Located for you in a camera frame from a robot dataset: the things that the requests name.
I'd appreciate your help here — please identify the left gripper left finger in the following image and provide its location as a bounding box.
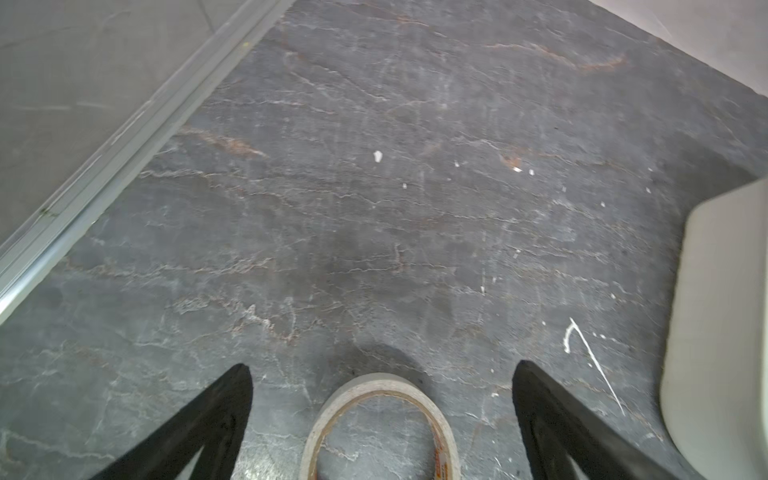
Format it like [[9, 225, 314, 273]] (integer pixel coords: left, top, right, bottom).
[[94, 363, 254, 479]]

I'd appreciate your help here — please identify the white plastic bin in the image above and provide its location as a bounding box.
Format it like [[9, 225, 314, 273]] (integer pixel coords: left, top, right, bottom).
[[660, 179, 767, 479]]

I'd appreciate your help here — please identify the roll of masking tape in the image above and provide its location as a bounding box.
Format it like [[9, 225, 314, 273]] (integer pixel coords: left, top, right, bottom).
[[298, 373, 461, 480]]

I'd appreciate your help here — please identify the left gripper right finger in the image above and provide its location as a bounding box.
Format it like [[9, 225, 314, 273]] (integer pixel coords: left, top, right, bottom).
[[512, 360, 674, 479]]

